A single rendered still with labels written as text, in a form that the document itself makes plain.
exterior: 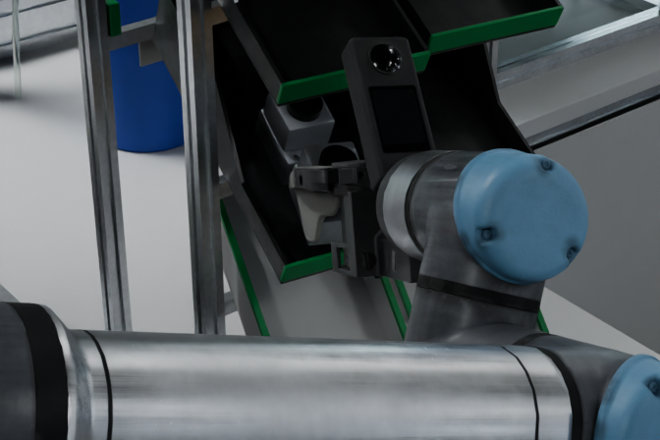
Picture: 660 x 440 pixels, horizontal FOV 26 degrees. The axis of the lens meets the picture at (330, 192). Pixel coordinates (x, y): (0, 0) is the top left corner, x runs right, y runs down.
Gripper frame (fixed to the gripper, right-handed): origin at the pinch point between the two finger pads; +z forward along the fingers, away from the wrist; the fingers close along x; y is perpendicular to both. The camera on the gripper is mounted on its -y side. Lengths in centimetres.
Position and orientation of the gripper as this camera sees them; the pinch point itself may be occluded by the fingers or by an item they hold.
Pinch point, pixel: (332, 169)
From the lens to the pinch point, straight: 114.4
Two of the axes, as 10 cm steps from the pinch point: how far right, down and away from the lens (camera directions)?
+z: -3.3, -0.3, 9.4
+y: 0.8, 10.0, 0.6
